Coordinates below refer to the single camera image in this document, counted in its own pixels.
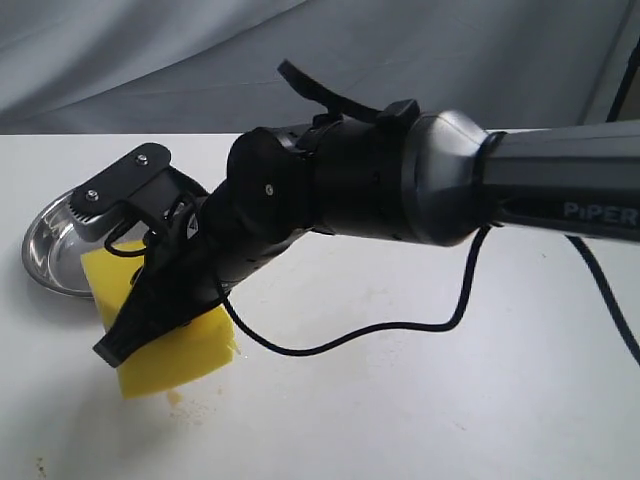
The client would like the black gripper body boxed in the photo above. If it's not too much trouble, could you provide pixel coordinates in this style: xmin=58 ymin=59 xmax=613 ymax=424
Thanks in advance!
xmin=130 ymin=187 xmax=305 ymax=330

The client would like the yellow sponge block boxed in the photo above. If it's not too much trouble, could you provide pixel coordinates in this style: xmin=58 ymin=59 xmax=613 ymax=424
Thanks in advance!
xmin=81 ymin=239 xmax=240 ymax=400

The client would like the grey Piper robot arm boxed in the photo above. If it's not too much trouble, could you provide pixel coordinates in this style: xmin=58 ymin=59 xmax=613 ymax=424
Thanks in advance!
xmin=94 ymin=104 xmax=639 ymax=367

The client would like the round stainless steel dish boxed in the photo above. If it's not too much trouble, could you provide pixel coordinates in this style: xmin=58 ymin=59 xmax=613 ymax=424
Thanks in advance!
xmin=20 ymin=169 xmax=211 ymax=300

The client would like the grey fabric backdrop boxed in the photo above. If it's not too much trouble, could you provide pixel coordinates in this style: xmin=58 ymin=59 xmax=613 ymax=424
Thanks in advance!
xmin=1 ymin=1 xmax=639 ymax=134

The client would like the black stand pole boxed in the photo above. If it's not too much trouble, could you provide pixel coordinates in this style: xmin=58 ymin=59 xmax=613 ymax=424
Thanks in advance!
xmin=606 ymin=44 xmax=639 ymax=123

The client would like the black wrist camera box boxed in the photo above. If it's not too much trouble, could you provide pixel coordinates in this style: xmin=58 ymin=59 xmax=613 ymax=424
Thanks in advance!
xmin=68 ymin=143 xmax=208 ymax=242

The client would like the black camera cable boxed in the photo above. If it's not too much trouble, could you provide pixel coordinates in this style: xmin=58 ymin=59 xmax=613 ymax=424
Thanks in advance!
xmin=104 ymin=199 xmax=640 ymax=364

